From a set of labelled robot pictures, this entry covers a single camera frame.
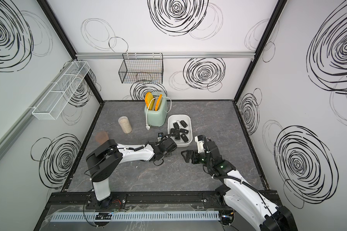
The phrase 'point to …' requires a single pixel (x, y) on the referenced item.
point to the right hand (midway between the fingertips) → (187, 153)
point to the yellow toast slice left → (148, 97)
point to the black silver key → (178, 136)
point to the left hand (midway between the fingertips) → (168, 152)
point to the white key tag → (178, 122)
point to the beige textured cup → (124, 123)
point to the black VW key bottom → (183, 131)
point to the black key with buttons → (183, 123)
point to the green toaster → (158, 118)
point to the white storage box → (179, 128)
